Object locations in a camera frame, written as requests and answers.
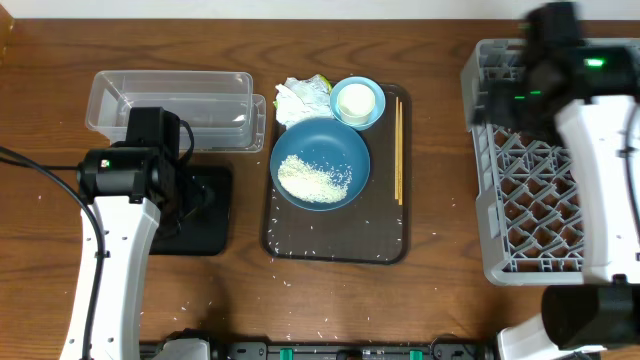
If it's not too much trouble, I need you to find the black waste tray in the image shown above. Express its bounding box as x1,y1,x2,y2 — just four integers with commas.
150,166,233,256

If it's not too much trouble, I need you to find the crumpled white paper napkin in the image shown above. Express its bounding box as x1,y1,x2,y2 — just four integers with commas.
274,74,332,129

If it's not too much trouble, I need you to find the dark blue plate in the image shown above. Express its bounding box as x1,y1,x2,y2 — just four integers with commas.
270,118,370,211

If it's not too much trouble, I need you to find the light blue bowl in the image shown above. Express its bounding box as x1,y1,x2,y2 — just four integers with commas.
330,76,386,131

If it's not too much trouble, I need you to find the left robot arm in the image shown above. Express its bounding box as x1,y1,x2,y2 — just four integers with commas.
61,107,181,359

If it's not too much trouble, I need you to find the grey dishwasher rack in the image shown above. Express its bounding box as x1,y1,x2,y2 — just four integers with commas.
460,39,585,286

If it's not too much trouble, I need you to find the clear plastic bin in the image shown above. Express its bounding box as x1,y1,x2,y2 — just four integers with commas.
85,70,266,153

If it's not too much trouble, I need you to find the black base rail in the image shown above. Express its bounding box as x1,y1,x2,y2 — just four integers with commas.
140,338,498,360

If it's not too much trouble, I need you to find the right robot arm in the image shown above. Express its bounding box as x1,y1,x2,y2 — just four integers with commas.
461,1,639,359

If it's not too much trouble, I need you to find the white rice pile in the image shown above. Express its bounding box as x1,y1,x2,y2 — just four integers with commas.
277,155,352,204

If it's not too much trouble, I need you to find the cream white cup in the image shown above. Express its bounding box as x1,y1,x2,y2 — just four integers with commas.
337,84,375,125

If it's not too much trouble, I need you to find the dark brown serving tray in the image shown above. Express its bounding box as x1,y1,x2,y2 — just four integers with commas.
261,84,411,265

